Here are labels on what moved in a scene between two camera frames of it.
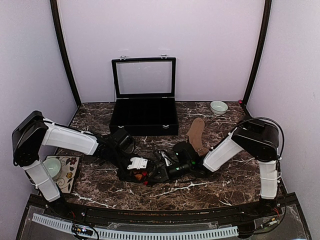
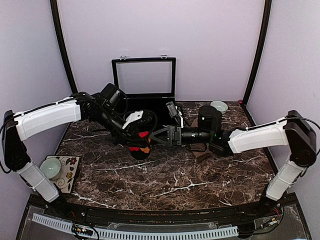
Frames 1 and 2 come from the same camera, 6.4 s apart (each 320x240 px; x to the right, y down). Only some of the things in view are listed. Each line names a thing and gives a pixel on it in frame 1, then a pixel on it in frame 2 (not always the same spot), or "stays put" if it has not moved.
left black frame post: x=55 y=11 stays put
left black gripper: x=125 y=176 -> x=129 y=134
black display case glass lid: x=146 y=77 stays put
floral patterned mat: x=68 y=165 stays put
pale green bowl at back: x=218 y=107 stays put
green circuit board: x=82 y=230 stays put
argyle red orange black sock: x=143 y=176 -> x=141 y=149
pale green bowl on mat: x=53 y=165 stays put
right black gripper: x=169 y=175 -> x=171 y=140
